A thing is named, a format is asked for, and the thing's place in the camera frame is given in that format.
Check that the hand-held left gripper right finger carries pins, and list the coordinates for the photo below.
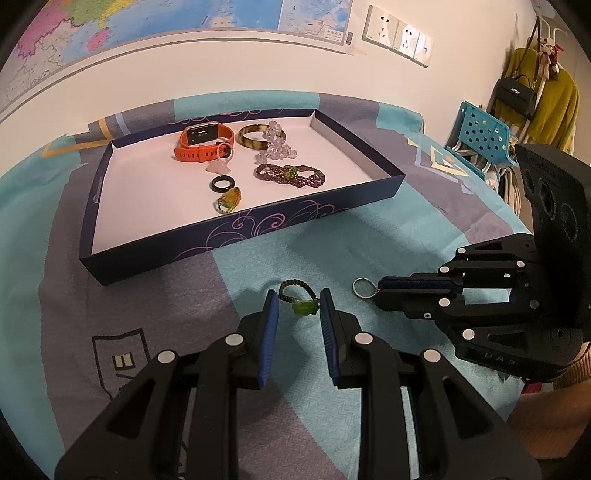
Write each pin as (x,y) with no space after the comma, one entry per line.
(328,337)

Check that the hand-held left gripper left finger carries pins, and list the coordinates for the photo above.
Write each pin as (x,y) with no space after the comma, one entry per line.
(269,332)

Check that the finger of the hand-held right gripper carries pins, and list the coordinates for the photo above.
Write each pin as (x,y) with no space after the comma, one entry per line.
(415,284)
(406,303)

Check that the pink pendant keyring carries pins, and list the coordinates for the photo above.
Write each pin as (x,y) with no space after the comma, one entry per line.
(220,166)

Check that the navy box tray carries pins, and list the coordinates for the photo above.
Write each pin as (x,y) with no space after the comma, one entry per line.
(152,203)

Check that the person's right forearm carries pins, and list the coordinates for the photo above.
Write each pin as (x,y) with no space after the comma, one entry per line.
(554,415)

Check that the teal grey printed blanket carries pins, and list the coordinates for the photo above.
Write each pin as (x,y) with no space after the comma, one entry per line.
(161,300)

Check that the yellow coat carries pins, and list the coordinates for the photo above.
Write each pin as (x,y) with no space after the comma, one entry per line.
(558,106)

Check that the turquoise perforated plastic stool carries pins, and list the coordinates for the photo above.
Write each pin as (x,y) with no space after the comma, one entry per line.
(480,129)

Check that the black handbag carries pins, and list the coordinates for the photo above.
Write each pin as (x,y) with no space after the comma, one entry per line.
(515,92)

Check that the white red plush toy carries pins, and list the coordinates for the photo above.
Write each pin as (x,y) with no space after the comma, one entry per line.
(549,60)

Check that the gold patterned bangle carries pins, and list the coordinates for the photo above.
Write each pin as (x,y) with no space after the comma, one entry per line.
(249,145)

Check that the white coat rack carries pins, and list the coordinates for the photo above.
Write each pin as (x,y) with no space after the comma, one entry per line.
(554,32)

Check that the orange smartwatch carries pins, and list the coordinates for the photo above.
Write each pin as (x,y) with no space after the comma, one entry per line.
(203,134)

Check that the white wall socket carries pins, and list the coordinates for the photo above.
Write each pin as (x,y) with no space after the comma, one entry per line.
(408,39)
(381,25)
(424,46)

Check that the colourful wall map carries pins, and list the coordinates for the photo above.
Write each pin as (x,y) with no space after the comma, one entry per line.
(138,18)

